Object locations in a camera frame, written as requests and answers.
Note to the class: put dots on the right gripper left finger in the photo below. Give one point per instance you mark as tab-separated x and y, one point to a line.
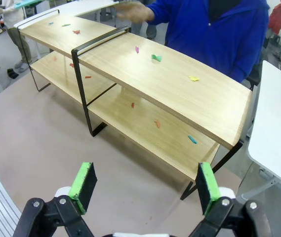
83	187

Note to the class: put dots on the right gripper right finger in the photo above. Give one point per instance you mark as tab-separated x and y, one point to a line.
208	187

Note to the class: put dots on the person's right forearm blue sleeve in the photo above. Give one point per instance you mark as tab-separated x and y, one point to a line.
165	12

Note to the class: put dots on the person's left forearm blue sleeve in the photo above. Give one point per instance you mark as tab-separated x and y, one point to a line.
247	64

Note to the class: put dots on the person's right hand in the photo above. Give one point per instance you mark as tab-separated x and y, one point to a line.
136	12

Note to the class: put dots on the large white side table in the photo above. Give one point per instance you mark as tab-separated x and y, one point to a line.
278	123

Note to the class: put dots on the yellow paper scrap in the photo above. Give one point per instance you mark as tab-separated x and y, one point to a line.
194	78

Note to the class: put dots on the black office chair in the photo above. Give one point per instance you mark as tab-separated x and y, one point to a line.
253	76

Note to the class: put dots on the black object on floor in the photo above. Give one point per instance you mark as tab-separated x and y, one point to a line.
12	73

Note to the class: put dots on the green paper scrap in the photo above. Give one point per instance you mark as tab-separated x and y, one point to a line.
66	25
156	57

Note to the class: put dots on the pink paper scrap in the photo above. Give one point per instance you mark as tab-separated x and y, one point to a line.
137	49

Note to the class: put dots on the person in blue jacket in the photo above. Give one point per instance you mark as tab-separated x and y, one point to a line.
204	37

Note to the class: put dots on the bystander in beige trousers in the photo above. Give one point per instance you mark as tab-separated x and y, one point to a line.
19	42

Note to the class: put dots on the long white background table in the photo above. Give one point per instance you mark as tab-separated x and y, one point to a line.
86	8

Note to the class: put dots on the teal tray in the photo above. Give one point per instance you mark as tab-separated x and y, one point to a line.
26	3

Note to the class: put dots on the long wooden black-frame shelf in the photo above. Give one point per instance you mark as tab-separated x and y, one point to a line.
167	81

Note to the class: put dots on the short wooden black-frame shelf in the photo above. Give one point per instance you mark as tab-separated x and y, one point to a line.
56	34

